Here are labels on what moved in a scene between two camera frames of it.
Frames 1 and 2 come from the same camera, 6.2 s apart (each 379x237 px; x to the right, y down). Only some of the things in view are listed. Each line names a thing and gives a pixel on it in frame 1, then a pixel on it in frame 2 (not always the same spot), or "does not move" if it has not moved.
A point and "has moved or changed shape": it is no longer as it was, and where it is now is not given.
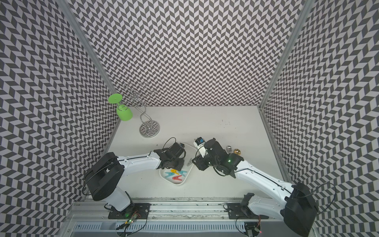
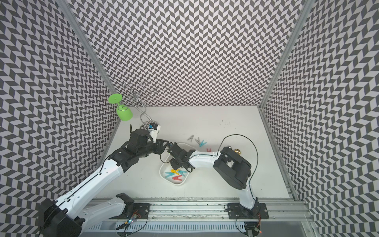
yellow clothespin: x=174 y=171 does not move
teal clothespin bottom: x=170 y=173 does not move
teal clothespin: x=182 y=172 does not move
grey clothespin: x=189 y=163 has moved or changed shape
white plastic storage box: x=179 y=177 does not move
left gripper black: x=180 y=167 to x=160 y=147
